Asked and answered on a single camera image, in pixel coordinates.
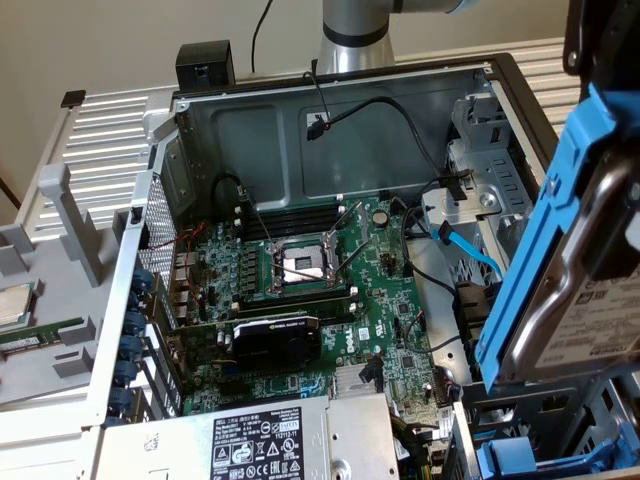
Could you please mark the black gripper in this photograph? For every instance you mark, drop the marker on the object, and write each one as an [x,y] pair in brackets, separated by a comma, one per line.
[610,40]

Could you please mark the hard disk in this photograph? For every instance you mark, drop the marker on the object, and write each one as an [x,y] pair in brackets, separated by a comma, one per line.
[520,280]

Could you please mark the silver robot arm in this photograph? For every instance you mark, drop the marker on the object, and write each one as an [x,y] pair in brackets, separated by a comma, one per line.
[350,55]

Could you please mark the empty blue disk carrier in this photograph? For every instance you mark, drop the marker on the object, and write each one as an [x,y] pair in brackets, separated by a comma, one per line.
[505,455]

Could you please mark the grey metal disk bay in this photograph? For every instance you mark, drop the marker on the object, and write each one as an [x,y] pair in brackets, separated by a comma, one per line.
[462,445]

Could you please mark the grey metal drive cage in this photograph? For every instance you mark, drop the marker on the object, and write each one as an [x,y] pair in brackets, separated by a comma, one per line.
[500,170]

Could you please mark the round coin battery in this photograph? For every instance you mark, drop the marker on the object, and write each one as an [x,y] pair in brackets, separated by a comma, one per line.
[381,217]

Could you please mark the black plastic shroud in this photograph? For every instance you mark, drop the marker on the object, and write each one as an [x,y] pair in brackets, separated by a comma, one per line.
[470,310]

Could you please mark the silver socket cover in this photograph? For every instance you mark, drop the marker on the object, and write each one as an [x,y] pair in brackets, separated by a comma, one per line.
[363,222]

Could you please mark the green motherboard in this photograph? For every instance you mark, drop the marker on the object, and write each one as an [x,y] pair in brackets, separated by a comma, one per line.
[380,300]

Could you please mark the grey open PC case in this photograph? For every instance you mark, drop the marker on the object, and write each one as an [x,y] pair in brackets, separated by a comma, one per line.
[250,150]

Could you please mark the CPU socket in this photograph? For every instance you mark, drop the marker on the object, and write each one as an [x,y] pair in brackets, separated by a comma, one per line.
[300,262]

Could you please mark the thin metal locking lever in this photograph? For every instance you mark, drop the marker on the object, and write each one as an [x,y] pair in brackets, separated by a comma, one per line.
[260,225]
[300,273]

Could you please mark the black box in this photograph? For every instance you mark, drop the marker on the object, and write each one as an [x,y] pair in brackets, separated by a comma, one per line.
[205,60]

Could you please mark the silver finned heat sink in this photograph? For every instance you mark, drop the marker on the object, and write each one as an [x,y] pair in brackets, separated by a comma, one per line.
[347,382]

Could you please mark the black graphics card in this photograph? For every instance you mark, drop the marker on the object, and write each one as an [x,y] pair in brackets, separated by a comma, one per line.
[280,345]

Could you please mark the grey power supply unit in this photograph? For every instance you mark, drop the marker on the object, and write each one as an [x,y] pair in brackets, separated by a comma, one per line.
[350,440]

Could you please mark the blue expansion slot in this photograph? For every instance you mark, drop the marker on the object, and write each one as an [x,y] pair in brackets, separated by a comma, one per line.
[231,371]

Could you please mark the dark blue card latch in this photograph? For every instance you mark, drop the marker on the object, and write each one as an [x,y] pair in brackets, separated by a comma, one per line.
[131,348]
[119,401]
[134,324]
[135,301]
[143,279]
[126,374]

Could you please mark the grey parts rack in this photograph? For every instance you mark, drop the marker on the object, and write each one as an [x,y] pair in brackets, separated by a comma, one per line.
[75,310]

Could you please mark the green RAM stick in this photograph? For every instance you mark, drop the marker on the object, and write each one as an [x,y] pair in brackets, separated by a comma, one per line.
[35,339]

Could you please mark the silver CPU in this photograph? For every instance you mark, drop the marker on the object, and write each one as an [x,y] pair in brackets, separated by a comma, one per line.
[12,307]

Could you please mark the small black bracket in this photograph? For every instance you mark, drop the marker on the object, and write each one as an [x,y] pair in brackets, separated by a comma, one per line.
[73,98]

